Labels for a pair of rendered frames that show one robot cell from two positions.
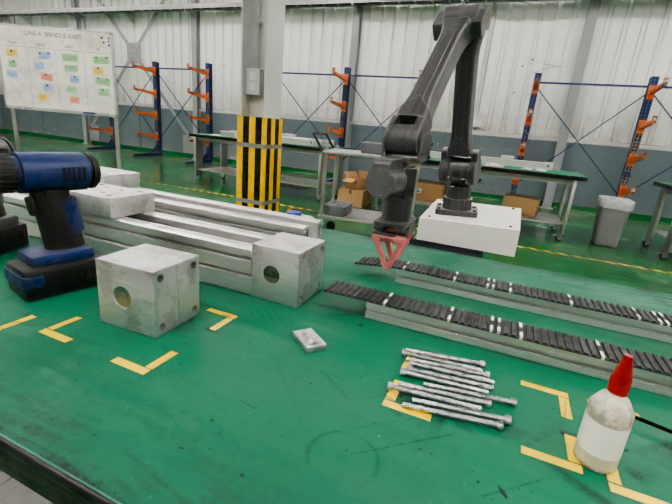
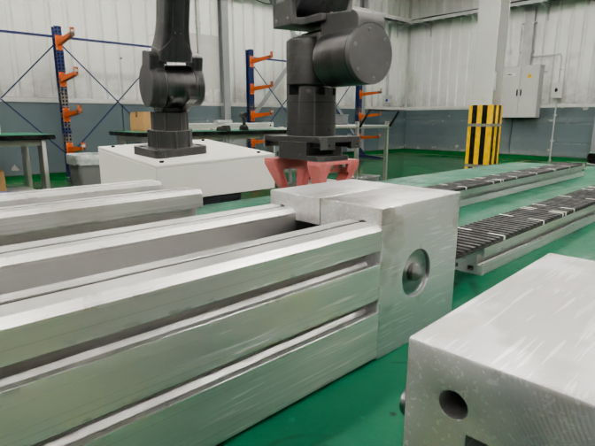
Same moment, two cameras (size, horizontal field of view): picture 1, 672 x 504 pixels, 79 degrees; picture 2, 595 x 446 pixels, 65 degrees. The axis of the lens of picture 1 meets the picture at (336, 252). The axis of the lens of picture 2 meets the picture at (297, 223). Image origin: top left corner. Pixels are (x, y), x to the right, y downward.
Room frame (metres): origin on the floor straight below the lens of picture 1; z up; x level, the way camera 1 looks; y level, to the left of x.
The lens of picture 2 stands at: (0.58, 0.40, 0.92)
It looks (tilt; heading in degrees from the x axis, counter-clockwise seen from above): 13 degrees down; 295
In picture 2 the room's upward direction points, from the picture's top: straight up
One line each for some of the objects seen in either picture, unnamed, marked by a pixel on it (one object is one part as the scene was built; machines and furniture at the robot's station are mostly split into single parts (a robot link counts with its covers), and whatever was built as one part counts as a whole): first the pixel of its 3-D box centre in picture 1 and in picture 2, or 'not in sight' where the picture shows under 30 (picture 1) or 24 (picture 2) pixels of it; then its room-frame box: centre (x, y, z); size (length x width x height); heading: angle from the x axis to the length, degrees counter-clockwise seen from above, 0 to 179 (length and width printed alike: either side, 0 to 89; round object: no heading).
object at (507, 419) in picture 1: (460, 409); not in sight; (0.38, -0.15, 0.78); 0.11 x 0.01 x 0.01; 77
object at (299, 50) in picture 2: (399, 179); (314, 64); (0.80, -0.11, 0.98); 0.07 x 0.06 x 0.07; 150
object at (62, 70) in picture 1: (63, 110); not in sight; (5.53, 3.73, 0.97); 1.51 x 0.50 x 1.95; 88
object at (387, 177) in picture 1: (396, 163); (336, 28); (0.77, -0.10, 1.02); 0.12 x 0.09 x 0.12; 150
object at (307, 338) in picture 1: (309, 339); not in sight; (0.51, 0.03, 0.78); 0.05 x 0.03 x 0.01; 30
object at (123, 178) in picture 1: (102, 182); not in sight; (1.11, 0.66, 0.87); 0.16 x 0.11 x 0.07; 69
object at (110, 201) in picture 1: (106, 205); not in sight; (0.84, 0.50, 0.87); 0.16 x 0.11 x 0.07; 69
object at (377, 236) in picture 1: (390, 245); (318, 180); (0.79, -0.11, 0.85); 0.07 x 0.07 x 0.09; 69
